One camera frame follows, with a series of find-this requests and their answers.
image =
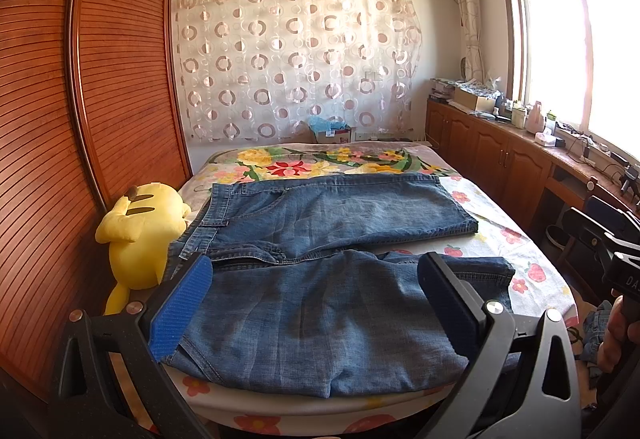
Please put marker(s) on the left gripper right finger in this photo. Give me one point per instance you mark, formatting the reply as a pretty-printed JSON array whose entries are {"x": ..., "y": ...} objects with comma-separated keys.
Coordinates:
[{"x": 488, "y": 276}]

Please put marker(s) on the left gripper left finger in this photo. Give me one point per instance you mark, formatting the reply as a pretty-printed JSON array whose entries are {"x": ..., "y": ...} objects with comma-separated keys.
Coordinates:
[{"x": 172, "y": 306}]

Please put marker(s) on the blue denim jeans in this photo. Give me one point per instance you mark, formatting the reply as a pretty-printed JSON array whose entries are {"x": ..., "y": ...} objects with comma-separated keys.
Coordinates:
[{"x": 311, "y": 295}]

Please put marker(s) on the person's right hand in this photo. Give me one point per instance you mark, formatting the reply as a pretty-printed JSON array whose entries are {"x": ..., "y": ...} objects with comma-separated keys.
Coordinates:
[{"x": 618, "y": 330}]

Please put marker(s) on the white strawberry flower bedsheet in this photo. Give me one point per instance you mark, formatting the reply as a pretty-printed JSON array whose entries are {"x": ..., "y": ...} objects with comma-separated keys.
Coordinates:
[{"x": 535, "y": 286}]

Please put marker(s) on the wooden side cabinet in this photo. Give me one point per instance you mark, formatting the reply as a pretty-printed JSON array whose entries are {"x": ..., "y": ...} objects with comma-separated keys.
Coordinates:
[{"x": 531, "y": 183}]

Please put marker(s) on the yellow Pikachu plush toy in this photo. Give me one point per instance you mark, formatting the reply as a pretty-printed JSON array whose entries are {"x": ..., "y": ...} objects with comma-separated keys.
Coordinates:
[{"x": 138, "y": 231}]

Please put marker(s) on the pink bottle on cabinet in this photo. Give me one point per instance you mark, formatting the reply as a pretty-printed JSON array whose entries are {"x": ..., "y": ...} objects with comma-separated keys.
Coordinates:
[{"x": 535, "y": 119}]

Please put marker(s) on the white jar on cabinet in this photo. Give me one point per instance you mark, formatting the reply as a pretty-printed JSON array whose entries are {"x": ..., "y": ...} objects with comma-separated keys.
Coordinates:
[{"x": 519, "y": 115}]

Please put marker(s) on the cardboard box on cabinet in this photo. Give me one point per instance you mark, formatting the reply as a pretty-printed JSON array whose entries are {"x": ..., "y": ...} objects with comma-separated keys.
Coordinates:
[{"x": 473, "y": 101}]

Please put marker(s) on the floral blanket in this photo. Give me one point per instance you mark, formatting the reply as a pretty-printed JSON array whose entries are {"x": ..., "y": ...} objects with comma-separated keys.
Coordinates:
[{"x": 305, "y": 161}]

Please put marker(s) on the wooden louvered wardrobe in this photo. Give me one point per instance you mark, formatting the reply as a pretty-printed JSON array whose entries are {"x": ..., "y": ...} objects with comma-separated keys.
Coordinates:
[{"x": 88, "y": 109}]

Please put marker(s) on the cardboard box with blue bag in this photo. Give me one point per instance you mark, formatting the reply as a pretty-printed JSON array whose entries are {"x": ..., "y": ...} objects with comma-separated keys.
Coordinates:
[{"x": 327, "y": 131}]

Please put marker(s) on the sheer circle pattern curtain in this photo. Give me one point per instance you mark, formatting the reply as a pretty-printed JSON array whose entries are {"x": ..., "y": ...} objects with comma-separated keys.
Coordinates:
[{"x": 263, "y": 70}]

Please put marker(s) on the beige side window curtain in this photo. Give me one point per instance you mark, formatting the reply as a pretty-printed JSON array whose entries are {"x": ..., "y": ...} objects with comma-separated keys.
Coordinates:
[{"x": 471, "y": 20}]

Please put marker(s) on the window with wooden frame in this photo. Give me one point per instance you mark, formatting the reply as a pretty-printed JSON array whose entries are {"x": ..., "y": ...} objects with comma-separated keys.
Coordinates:
[{"x": 579, "y": 61}]

